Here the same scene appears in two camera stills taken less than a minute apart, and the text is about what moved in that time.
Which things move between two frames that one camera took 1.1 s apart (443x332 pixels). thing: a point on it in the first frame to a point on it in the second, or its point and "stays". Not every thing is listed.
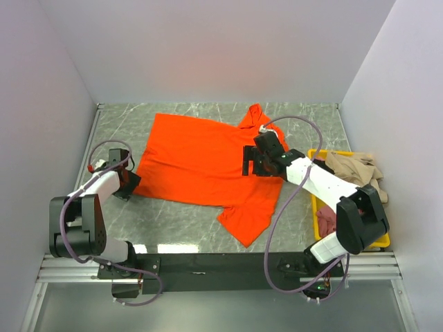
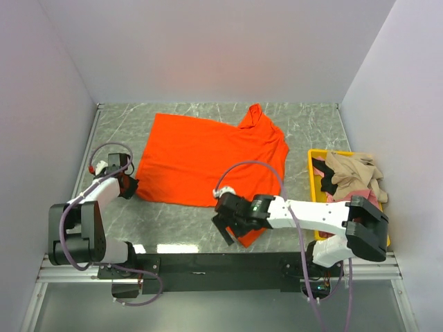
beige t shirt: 357,169 stays
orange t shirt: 199,162 stays
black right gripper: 251,153 to 221,221
